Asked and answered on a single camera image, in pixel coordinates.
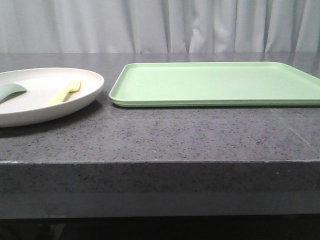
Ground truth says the green plastic spoon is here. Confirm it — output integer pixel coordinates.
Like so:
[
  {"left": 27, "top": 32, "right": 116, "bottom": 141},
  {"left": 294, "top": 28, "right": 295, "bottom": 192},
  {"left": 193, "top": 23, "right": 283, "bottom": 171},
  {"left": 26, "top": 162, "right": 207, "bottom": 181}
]
[{"left": 0, "top": 83, "right": 27, "bottom": 103}]

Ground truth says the yellow plastic fork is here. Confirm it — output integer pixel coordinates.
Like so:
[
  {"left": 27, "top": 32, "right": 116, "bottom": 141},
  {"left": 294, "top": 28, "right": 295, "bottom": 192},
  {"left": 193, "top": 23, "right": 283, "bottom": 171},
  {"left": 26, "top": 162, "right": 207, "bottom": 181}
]
[{"left": 48, "top": 80, "right": 81, "bottom": 106}]

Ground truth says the light green serving tray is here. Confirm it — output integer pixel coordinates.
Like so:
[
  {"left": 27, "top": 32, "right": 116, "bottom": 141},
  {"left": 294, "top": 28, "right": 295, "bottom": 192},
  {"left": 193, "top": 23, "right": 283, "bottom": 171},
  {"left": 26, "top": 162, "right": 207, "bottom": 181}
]
[{"left": 109, "top": 61, "right": 320, "bottom": 108}]

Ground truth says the grey pleated curtain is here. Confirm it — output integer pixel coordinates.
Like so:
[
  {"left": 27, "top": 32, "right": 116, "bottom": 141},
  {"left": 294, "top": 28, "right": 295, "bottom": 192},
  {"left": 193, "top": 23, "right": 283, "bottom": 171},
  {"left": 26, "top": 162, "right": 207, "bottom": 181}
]
[{"left": 0, "top": 0, "right": 320, "bottom": 54}]

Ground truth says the beige round plate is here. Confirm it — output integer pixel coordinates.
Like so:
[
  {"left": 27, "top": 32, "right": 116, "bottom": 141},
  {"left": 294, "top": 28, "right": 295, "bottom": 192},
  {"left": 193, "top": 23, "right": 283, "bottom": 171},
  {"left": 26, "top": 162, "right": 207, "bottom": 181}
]
[{"left": 0, "top": 67, "right": 105, "bottom": 128}]

